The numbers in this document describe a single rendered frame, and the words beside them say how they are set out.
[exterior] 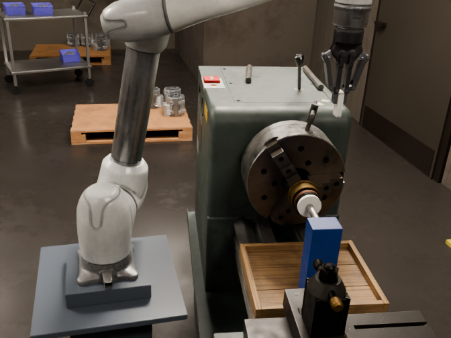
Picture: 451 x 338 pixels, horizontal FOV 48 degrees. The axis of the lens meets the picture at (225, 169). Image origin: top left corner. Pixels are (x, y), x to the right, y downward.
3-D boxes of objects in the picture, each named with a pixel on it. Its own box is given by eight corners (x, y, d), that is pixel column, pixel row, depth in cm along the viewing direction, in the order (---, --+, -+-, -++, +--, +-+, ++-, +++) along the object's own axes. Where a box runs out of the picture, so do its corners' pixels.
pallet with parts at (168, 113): (182, 113, 533) (182, 83, 519) (196, 140, 467) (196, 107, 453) (72, 117, 507) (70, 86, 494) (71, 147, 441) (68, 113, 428)
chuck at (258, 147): (232, 204, 171) (255, 116, 158) (321, 216, 177) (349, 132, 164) (236, 218, 163) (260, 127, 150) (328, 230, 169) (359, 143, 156)
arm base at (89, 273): (76, 295, 149) (75, 279, 147) (77, 251, 169) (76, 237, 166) (139, 287, 154) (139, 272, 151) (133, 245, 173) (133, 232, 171)
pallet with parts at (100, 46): (111, 51, 761) (109, 31, 748) (113, 64, 695) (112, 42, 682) (34, 53, 736) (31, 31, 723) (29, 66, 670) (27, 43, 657)
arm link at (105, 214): (72, 263, 154) (64, 199, 144) (90, 231, 170) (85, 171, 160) (125, 267, 153) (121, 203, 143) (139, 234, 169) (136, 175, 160)
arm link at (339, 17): (377, 6, 123) (373, 31, 126) (364, 1, 132) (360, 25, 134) (341, 5, 122) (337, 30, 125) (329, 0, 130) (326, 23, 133)
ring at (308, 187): (286, 176, 152) (294, 190, 144) (317, 175, 153) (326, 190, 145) (284, 203, 156) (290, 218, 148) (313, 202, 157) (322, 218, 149)
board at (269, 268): (238, 254, 160) (239, 243, 158) (349, 250, 164) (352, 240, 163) (254, 321, 133) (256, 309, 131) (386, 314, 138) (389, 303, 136)
